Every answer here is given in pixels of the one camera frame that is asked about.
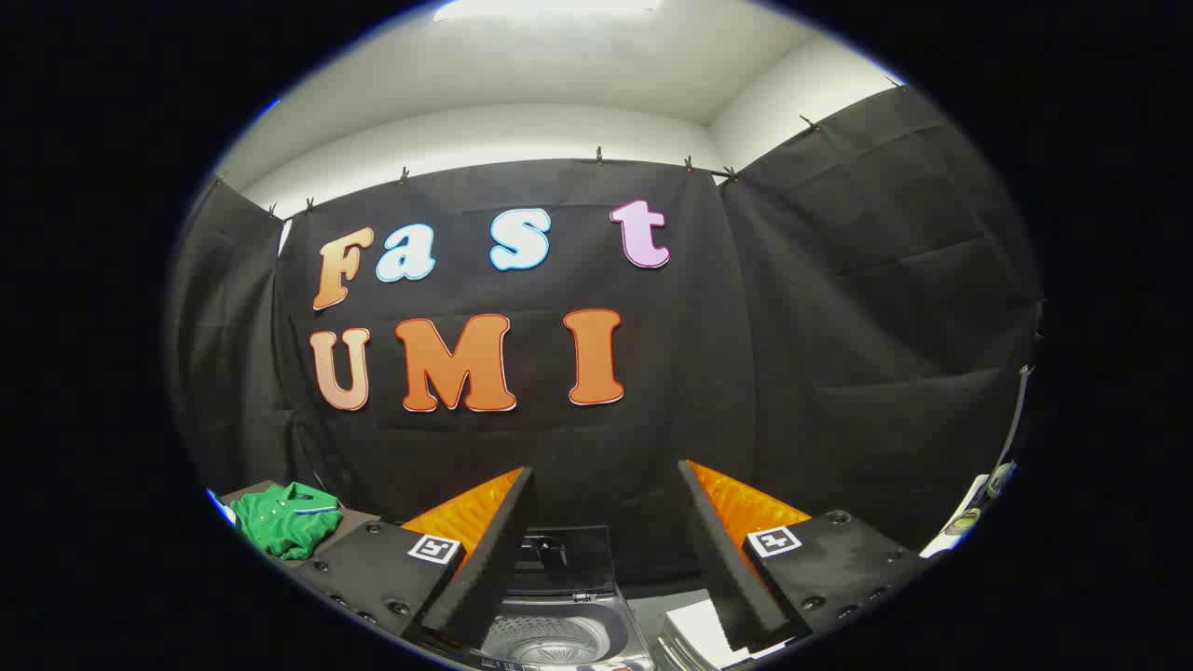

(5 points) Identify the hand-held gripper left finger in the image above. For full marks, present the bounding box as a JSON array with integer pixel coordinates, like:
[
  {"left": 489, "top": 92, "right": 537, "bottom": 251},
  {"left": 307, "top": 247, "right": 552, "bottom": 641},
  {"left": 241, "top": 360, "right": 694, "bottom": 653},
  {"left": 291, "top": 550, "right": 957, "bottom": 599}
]
[{"left": 296, "top": 466, "right": 537, "bottom": 650}]

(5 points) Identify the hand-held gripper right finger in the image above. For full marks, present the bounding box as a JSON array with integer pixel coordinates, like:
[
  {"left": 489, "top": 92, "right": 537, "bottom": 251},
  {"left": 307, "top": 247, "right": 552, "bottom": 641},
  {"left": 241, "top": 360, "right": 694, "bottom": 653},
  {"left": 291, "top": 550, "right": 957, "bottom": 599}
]
[{"left": 679, "top": 459, "right": 922, "bottom": 653}]

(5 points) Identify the dark washing machine lid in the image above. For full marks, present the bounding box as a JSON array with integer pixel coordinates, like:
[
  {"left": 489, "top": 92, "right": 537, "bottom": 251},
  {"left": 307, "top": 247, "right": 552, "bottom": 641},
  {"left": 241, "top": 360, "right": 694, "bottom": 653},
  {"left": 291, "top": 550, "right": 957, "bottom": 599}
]
[{"left": 517, "top": 525, "right": 618, "bottom": 599}]

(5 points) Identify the dark grey washing machine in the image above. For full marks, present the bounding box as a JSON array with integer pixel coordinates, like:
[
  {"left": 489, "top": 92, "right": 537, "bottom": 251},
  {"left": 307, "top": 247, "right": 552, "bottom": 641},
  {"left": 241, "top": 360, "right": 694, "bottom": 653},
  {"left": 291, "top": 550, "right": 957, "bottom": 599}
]
[{"left": 466, "top": 525, "right": 672, "bottom": 671}]

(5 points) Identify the green polo shirt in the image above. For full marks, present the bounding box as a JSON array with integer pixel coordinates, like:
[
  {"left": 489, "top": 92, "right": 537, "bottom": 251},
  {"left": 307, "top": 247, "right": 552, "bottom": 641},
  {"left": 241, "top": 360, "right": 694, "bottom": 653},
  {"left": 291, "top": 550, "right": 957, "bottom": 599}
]
[{"left": 230, "top": 482, "right": 344, "bottom": 560}]

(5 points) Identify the white board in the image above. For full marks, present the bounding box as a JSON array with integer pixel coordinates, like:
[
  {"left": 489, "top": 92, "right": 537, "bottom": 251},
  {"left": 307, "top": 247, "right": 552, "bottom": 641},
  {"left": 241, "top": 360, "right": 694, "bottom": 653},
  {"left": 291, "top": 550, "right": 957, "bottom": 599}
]
[{"left": 660, "top": 599, "right": 751, "bottom": 668}]

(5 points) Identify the grey cabinet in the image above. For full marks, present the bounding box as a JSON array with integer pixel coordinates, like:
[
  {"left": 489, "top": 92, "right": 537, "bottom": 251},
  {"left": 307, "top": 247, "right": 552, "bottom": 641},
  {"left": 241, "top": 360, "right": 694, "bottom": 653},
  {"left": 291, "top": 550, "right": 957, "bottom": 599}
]
[{"left": 216, "top": 480, "right": 383, "bottom": 569}]

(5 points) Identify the black backdrop cloth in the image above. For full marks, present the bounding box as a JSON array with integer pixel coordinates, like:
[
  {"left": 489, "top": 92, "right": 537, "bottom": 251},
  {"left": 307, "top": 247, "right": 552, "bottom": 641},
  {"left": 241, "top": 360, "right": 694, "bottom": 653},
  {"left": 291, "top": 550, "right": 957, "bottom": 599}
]
[{"left": 168, "top": 84, "right": 1043, "bottom": 597}]

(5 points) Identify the white plastic object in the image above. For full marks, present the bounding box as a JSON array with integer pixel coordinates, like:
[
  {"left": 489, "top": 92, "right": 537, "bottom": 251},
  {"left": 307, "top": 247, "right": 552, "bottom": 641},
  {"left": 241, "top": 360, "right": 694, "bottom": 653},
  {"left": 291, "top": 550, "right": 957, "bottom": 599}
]
[{"left": 921, "top": 461, "right": 1017, "bottom": 560}]

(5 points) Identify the metal stand pole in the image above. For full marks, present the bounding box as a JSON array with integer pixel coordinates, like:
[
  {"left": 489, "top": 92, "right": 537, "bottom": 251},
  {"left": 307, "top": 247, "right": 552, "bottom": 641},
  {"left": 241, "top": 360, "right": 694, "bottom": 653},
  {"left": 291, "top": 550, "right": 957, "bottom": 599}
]
[{"left": 999, "top": 363, "right": 1037, "bottom": 495}]

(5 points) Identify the row of small cloth clips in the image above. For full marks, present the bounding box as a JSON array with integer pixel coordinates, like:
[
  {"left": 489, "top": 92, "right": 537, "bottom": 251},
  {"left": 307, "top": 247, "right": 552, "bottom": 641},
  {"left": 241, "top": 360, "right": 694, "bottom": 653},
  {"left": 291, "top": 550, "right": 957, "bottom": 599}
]
[{"left": 214, "top": 112, "right": 910, "bottom": 220}]

